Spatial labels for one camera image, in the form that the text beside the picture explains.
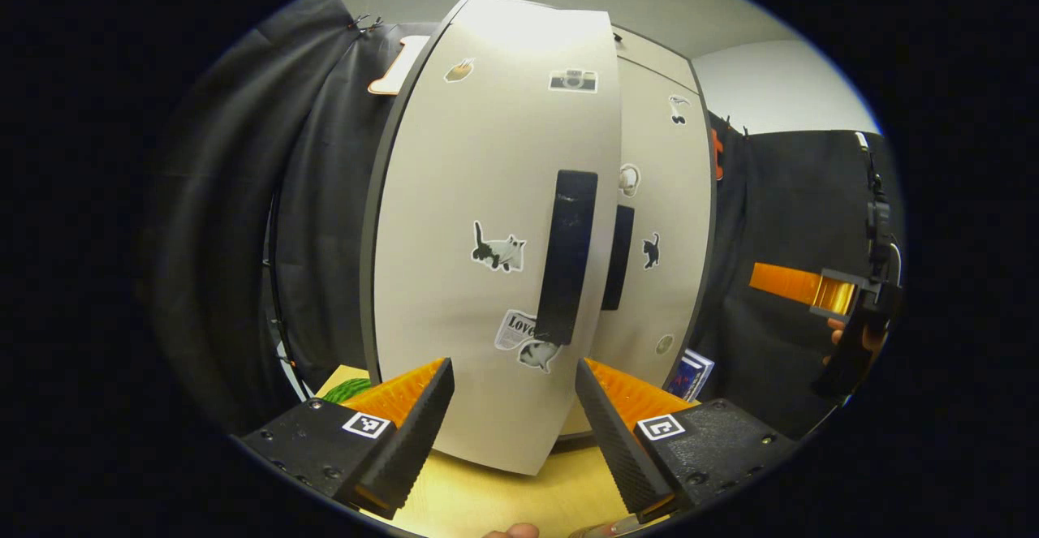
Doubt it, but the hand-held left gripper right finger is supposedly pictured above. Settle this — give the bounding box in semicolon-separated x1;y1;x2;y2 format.
575;358;800;525

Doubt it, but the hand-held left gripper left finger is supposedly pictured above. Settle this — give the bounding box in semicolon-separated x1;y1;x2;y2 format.
231;357;455;521

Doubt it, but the clear bottle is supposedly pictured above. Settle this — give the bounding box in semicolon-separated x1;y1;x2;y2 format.
568;519;654;538

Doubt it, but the white cabinet door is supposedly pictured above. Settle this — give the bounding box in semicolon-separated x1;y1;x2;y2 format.
361;0;623;476
560;55;717;440

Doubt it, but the green striped object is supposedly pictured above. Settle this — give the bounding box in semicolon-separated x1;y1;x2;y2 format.
323;377;374;402

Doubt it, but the dark blue book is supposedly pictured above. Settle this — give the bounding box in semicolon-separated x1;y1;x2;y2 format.
667;349;716;402

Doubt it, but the black backdrop cloth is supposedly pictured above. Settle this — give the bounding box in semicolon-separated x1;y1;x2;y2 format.
150;0;903;441

